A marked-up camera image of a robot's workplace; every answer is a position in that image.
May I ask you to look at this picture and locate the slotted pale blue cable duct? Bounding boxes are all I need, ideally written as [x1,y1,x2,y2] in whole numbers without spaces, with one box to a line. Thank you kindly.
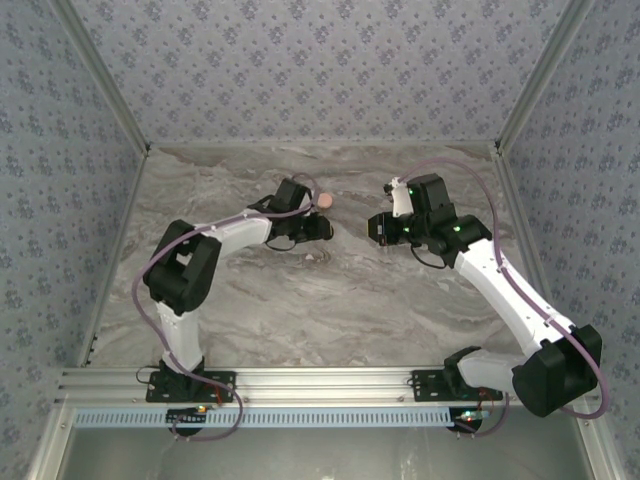
[73,406,457,429]

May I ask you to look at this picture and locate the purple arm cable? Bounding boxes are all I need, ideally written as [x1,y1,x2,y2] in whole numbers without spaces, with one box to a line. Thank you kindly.
[397,157,611,439]
[131,172,317,444]

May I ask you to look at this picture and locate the slanted aluminium frame post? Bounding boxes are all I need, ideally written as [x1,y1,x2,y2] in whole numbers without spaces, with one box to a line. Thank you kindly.
[494,0,597,151]
[48,0,152,151]

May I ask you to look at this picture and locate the aluminium table side rail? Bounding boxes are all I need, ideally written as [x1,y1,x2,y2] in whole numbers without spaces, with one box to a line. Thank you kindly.
[74,142,154,370]
[492,141,572,365]

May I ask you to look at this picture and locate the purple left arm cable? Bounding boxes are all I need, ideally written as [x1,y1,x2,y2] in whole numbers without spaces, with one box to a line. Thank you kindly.
[131,172,317,444]

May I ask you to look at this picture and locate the wide aluminium mounting rail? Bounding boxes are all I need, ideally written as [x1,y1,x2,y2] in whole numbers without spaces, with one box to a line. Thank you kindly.
[53,366,600,406]

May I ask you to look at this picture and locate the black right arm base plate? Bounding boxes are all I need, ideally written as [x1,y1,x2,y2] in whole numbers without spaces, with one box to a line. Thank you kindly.
[410,368,505,404]

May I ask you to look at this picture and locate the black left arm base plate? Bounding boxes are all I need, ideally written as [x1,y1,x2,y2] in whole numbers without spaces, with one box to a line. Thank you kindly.
[145,368,237,404]

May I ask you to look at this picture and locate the black controller board with LED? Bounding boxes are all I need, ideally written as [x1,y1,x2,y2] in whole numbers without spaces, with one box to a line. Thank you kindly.
[449,407,494,436]
[166,405,209,437]

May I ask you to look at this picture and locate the grey metal panel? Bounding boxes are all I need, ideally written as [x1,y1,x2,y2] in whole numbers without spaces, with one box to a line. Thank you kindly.
[62,427,589,480]

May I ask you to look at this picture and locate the short aluminium frame post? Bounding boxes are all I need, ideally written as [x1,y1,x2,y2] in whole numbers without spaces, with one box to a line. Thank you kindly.
[574,403,626,480]
[27,403,76,480]

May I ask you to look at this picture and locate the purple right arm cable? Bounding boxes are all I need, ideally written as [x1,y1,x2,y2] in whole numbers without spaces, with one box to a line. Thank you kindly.
[397,157,611,439]

